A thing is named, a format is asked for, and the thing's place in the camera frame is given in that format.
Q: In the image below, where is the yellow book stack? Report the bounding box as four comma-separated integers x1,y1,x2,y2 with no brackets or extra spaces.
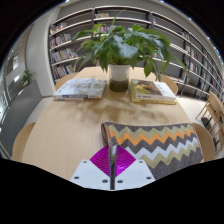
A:
129,78,178,105

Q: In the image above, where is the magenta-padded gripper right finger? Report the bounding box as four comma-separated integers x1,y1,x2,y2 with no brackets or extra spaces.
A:
113,145,156,191

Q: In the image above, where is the zigzag patterned grey towel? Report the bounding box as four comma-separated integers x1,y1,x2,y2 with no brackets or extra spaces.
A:
100,121,205,179

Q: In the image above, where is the wooden frame chairs group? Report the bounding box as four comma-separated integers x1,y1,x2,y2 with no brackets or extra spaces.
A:
195,91,224,156

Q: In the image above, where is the grey bookshelf unit with books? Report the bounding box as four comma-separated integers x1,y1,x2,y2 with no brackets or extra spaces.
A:
47,4,224,101

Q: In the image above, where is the small green background plant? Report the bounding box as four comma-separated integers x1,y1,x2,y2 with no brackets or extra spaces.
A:
19,69,37,87

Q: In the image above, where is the light wooden shell chair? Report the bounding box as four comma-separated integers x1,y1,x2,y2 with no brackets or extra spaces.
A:
11,121,37,163
192,122,217,163
54,72,79,91
160,73,179,96

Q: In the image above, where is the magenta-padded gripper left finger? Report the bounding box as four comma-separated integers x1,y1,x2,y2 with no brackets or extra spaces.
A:
69,145,114,191

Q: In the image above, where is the green potted plant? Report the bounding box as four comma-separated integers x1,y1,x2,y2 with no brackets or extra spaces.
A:
71,14,189,93

